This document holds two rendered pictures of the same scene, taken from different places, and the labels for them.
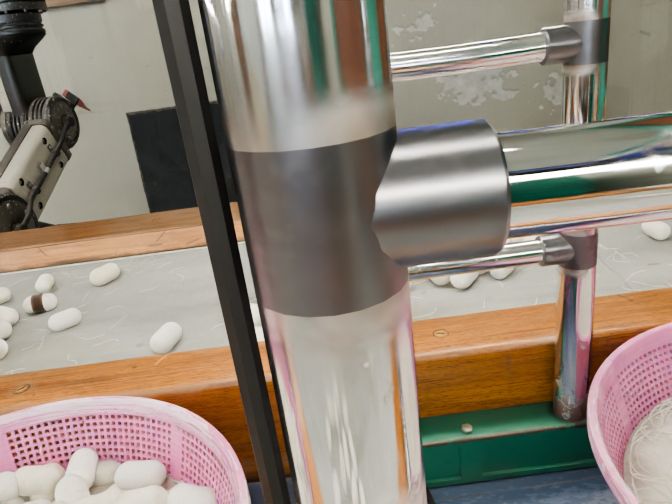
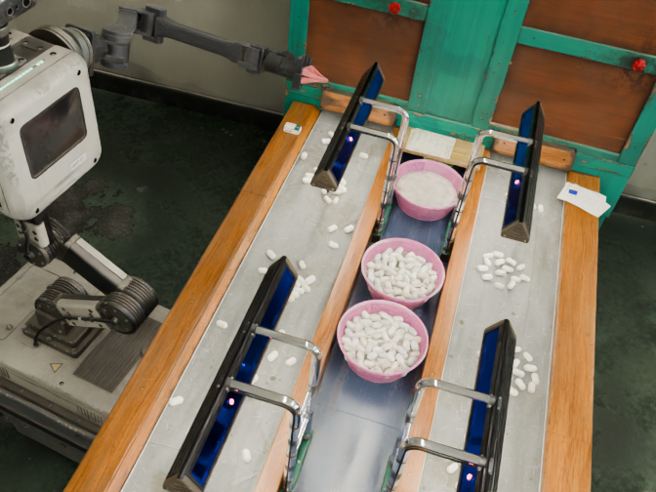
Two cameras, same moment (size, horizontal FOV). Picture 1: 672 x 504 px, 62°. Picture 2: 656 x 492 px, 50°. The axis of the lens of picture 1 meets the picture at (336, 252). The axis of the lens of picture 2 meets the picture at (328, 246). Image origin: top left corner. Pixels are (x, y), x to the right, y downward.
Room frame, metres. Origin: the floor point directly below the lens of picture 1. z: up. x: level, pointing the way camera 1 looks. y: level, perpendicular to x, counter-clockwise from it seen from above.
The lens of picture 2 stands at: (0.15, 1.73, 2.40)
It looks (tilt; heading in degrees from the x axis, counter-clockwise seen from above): 46 degrees down; 281
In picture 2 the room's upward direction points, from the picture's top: 8 degrees clockwise
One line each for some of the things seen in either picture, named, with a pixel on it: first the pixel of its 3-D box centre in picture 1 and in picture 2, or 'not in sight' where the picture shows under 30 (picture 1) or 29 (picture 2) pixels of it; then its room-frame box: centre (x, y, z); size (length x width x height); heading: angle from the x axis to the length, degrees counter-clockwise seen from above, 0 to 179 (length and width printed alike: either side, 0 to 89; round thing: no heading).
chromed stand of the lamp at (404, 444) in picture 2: not in sight; (432, 467); (0.00, 0.90, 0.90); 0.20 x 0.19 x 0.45; 90
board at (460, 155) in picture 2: not in sight; (439, 146); (0.20, -0.47, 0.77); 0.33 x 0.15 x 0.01; 0
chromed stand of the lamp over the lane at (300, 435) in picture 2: not in sight; (269, 415); (0.40, 0.90, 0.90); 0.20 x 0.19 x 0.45; 90
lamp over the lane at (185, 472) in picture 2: not in sight; (239, 361); (0.48, 0.89, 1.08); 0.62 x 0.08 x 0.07; 90
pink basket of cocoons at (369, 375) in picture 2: not in sight; (380, 345); (0.20, 0.47, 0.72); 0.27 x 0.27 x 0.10
